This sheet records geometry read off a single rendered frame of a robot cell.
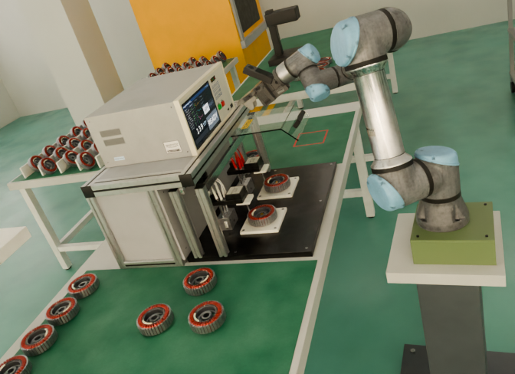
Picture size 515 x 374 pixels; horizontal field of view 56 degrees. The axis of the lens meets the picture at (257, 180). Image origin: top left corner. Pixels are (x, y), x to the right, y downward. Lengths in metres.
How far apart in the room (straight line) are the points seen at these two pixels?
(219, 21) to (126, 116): 3.70
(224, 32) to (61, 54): 1.76
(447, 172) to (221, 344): 0.79
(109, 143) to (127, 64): 6.42
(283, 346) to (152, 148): 0.82
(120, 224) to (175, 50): 3.97
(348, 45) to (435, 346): 1.04
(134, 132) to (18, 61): 7.74
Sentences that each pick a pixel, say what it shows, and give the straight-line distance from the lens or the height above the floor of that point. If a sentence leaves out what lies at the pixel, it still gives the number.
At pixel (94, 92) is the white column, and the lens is 5.71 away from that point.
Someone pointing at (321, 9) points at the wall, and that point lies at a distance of 6.99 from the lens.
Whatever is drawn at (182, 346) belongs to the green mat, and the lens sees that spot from 1.50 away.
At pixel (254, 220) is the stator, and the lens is 1.79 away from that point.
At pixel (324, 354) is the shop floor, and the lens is 2.36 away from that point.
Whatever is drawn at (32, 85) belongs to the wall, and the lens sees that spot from 9.45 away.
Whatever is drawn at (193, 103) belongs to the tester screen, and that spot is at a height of 1.27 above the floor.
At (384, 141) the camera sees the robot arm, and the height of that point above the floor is 1.15.
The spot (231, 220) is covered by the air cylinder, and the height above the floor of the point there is 0.80.
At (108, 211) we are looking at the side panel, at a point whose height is 1.00.
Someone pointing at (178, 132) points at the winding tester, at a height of 1.21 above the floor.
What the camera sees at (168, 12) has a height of 1.26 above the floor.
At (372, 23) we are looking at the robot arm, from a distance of 1.35.
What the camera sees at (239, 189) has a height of 0.92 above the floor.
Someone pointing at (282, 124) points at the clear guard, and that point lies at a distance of 1.88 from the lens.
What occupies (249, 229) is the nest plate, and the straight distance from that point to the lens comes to 1.82.
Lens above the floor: 1.71
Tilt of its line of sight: 26 degrees down
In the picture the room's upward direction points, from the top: 17 degrees counter-clockwise
